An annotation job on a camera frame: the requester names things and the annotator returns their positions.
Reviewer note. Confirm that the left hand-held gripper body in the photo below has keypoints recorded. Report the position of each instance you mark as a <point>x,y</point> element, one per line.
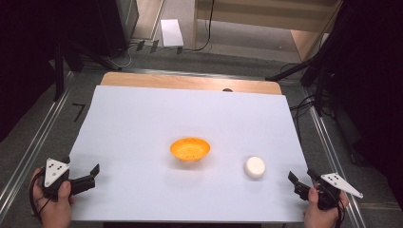
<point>54,172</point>

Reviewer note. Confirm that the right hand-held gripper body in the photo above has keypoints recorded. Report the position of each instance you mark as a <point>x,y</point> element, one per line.
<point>331,190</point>

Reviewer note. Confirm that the white round bun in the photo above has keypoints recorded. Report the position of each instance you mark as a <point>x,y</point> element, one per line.
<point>254,167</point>

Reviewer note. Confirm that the orange plastic bowl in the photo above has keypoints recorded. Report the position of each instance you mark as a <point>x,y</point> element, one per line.
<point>190,148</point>

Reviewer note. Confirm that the person's right hand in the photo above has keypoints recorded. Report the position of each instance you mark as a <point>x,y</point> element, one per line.
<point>321,217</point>

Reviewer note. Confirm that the person's left hand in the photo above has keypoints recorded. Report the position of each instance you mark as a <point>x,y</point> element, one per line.
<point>55,210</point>

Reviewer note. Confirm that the white table sheet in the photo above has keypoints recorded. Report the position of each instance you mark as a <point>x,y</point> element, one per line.
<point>142,126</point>

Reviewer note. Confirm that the black metal stand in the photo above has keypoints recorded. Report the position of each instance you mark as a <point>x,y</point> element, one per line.
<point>318,82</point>
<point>59,72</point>

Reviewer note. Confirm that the small dark round knob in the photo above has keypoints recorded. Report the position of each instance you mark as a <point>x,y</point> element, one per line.
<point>227,90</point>

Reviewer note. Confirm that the dark cabinet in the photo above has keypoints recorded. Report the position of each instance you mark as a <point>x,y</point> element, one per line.
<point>118,25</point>

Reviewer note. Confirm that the white flat box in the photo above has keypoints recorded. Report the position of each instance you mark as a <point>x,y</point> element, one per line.
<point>171,32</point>

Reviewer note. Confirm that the light wooden shelf unit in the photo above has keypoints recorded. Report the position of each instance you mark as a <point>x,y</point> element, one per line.
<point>253,12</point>

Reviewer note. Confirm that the metal floor rail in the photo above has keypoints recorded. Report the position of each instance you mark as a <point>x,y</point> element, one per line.
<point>332,158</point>
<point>34,142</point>

